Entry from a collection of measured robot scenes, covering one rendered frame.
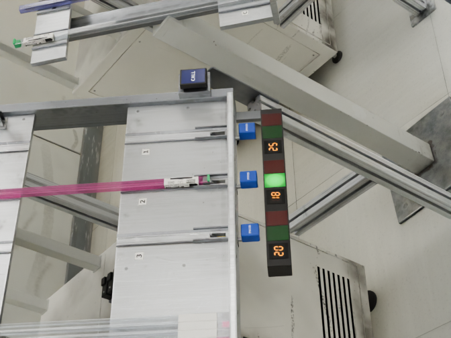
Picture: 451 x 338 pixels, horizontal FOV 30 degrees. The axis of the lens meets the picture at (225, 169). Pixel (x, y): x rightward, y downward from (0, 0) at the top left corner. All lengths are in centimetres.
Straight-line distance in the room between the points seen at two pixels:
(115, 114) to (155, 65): 101
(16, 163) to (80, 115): 16
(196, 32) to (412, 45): 85
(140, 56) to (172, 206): 121
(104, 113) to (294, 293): 61
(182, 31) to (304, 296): 65
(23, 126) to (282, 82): 60
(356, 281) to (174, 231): 77
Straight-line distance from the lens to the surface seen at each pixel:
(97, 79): 269
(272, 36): 254
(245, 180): 145
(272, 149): 151
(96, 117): 164
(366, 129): 204
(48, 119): 166
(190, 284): 136
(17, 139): 162
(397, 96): 240
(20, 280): 355
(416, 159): 215
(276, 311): 185
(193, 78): 157
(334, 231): 238
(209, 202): 144
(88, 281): 209
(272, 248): 139
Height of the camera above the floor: 144
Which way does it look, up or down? 29 degrees down
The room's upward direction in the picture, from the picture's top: 66 degrees counter-clockwise
